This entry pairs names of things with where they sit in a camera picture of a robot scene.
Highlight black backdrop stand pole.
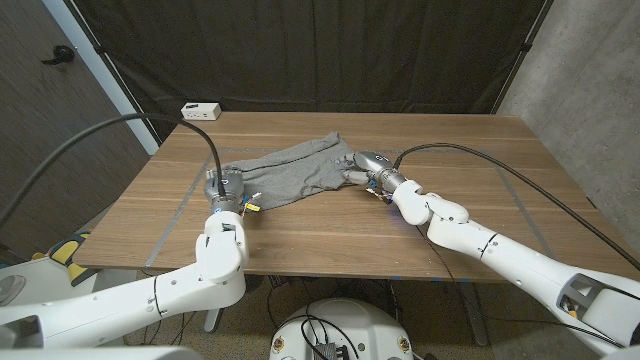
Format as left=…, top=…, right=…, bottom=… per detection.
left=64, top=0, right=162, bottom=146
left=492, top=0, right=555, bottom=115

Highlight white power adapter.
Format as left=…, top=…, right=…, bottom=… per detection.
left=180, top=102, right=223, bottom=122

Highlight black round fan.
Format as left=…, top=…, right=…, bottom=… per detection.
left=244, top=273, right=265, bottom=295

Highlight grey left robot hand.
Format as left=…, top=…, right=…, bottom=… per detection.
left=202, top=167, right=249, bottom=216

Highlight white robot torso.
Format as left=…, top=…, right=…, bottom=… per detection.
left=0, top=344, right=204, bottom=360

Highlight dark wooden door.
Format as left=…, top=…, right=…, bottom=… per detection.
left=0, top=0, right=151, bottom=261

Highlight yellow and black object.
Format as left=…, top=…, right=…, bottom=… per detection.
left=32, top=229, right=101, bottom=287

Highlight white table leg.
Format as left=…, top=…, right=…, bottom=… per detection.
left=203, top=307, right=225, bottom=334

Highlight black backdrop curtain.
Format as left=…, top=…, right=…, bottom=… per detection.
left=69, top=0, right=551, bottom=144

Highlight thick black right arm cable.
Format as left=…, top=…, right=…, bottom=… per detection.
left=393, top=142, right=640, bottom=271

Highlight white door frame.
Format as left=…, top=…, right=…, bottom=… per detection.
left=42, top=0, right=160, bottom=155

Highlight black door handle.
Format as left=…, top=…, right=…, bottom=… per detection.
left=40, top=44, right=76, bottom=66

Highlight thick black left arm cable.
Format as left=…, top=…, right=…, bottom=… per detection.
left=0, top=112, right=229, bottom=229

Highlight grey box on base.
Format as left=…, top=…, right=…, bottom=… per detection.
left=312, top=342, right=351, bottom=360

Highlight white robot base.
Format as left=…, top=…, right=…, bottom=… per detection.
left=269, top=298, right=415, bottom=360

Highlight grey table leg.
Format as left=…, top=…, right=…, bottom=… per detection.
left=457, top=279, right=490, bottom=347

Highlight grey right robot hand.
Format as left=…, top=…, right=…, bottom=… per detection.
left=334, top=150, right=408, bottom=194

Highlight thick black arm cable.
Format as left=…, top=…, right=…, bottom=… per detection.
left=0, top=112, right=229, bottom=229
left=393, top=142, right=640, bottom=271

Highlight grey shorts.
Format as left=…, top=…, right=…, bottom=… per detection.
left=219, top=131, right=369, bottom=211

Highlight black base cable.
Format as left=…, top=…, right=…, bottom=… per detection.
left=272, top=313, right=362, bottom=360

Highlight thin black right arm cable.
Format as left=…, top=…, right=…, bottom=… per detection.
left=414, top=223, right=626, bottom=349

